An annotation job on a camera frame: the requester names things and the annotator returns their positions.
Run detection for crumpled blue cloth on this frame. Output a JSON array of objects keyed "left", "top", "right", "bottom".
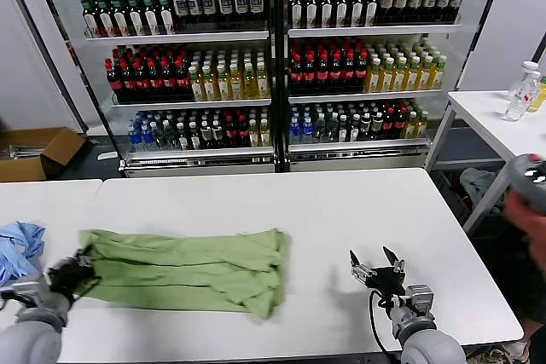
[{"left": 0, "top": 221, "right": 47, "bottom": 287}]

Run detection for silver metal rods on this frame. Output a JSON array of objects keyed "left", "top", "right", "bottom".
[{"left": 7, "top": 145, "right": 43, "bottom": 161}]

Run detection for white side table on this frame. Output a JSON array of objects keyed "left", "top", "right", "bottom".
[{"left": 424, "top": 89, "right": 546, "bottom": 235}]

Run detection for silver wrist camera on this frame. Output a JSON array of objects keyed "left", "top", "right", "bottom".
[
  {"left": 404, "top": 283, "right": 436, "bottom": 319},
  {"left": 0, "top": 279, "right": 44, "bottom": 309}
]

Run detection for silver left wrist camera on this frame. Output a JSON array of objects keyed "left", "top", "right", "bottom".
[{"left": 0, "top": 279, "right": 44, "bottom": 309}]

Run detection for clear bottle red label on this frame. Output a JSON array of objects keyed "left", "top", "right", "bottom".
[{"left": 502, "top": 71, "right": 542, "bottom": 122}]

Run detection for person hand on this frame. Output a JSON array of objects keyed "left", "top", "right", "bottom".
[{"left": 505, "top": 191, "right": 546, "bottom": 254}]

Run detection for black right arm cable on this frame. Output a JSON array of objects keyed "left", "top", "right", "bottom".
[{"left": 368, "top": 289, "right": 404, "bottom": 355}]

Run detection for light green t-shirt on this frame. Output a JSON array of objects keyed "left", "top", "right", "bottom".
[{"left": 78, "top": 227, "right": 293, "bottom": 321}]

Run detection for grey handheld controller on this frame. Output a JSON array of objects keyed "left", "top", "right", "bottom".
[{"left": 506, "top": 153, "right": 546, "bottom": 216}]

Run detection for small clear green bottle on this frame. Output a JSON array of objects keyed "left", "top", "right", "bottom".
[
  {"left": 327, "top": 112, "right": 340, "bottom": 143},
  {"left": 314, "top": 112, "right": 328, "bottom": 143},
  {"left": 164, "top": 119, "right": 177, "bottom": 150},
  {"left": 153, "top": 119, "right": 166, "bottom": 150}
]

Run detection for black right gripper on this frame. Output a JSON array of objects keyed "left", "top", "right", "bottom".
[{"left": 348, "top": 246, "right": 407, "bottom": 298}]

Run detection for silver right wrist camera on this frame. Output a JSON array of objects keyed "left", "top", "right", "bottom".
[{"left": 404, "top": 283, "right": 436, "bottom": 319}]

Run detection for grey white crumpled cloth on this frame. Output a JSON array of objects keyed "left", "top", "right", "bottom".
[{"left": 458, "top": 165, "right": 508, "bottom": 216}]

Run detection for white beverage display cabinet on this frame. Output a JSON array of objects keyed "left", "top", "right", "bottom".
[
  {"left": 279, "top": 0, "right": 511, "bottom": 174},
  {"left": 27, "top": 0, "right": 281, "bottom": 178}
]

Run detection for open cardboard box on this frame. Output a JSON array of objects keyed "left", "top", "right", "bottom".
[{"left": 0, "top": 126, "right": 86, "bottom": 183}]

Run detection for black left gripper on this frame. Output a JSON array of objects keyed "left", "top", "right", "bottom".
[{"left": 46, "top": 244, "right": 96, "bottom": 298}]

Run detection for yellow juice bottle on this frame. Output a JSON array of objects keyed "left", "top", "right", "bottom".
[
  {"left": 379, "top": 57, "right": 393, "bottom": 92},
  {"left": 416, "top": 55, "right": 432, "bottom": 91},
  {"left": 202, "top": 64, "right": 218, "bottom": 101},
  {"left": 392, "top": 56, "right": 406, "bottom": 92},
  {"left": 365, "top": 58, "right": 381, "bottom": 93},
  {"left": 229, "top": 63, "right": 244, "bottom": 101},
  {"left": 404, "top": 55, "right": 419, "bottom": 91},
  {"left": 429, "top": 55, "right": 445, "bottom": 90},
  {"left": 242, "top": 62, "right": 258, "bottom": 100},
  {"left": 189, "top": 65, "right": 205, "bottom": 102},
  {"left": 255, "top": 61, "right": 270, "bottom": 99},
  {"left": 216, "top": 64, "right": 231, "bottom": 101}
]

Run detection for clear bottle white cap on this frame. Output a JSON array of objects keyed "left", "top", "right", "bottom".
[{"left": 506, "top": 60, "right": 539, "bottom": 100}]

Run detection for beige sneaker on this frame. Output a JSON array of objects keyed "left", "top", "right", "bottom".
[{"left": 509, "top": 340, "right": 530, "bottom": 361}]

